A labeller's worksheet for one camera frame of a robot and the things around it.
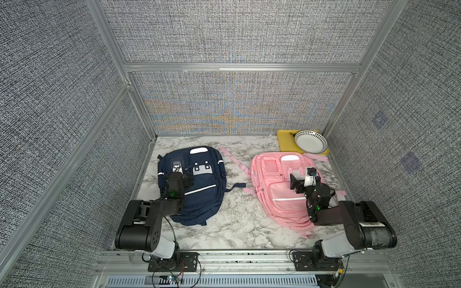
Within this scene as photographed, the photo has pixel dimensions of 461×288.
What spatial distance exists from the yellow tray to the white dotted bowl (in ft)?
0.05

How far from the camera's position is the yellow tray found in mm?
1118

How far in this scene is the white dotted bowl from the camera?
1.12 metres
